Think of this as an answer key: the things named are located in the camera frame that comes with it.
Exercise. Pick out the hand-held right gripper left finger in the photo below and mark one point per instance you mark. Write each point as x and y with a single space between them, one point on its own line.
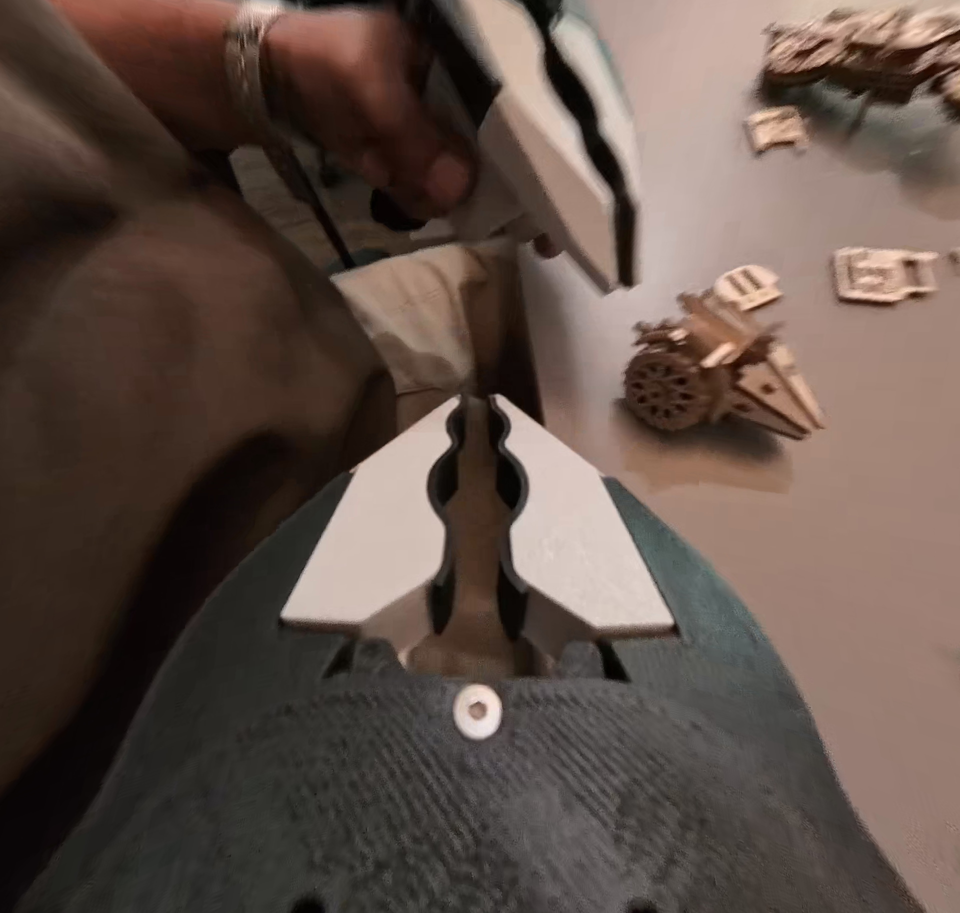
367 553

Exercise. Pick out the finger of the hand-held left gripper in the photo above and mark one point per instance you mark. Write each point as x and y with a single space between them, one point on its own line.
547 155

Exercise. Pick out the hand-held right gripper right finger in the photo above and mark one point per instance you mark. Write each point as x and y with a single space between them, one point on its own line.
592 553

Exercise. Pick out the small wooden sidecar model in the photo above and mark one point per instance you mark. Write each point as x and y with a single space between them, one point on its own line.
750 388

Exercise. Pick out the person's left forearm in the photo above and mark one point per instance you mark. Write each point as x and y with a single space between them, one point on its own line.
150 50

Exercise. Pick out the grey desk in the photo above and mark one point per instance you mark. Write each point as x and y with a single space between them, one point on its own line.
825 553

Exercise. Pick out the person's left hand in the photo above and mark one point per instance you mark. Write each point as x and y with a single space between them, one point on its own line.
352 88

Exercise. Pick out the notched flat wooden piece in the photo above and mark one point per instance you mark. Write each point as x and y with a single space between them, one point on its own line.
776 131

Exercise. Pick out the rounded slotted wooden piece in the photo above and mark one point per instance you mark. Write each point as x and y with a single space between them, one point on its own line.
750 290

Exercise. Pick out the person's brown sweater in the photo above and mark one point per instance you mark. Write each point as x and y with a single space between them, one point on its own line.
150 403

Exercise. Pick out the wooden motorcycle model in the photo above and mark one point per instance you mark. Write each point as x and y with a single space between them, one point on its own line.
847 50

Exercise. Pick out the small rectangular wooden fret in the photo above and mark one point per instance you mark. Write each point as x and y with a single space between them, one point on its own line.
847 283

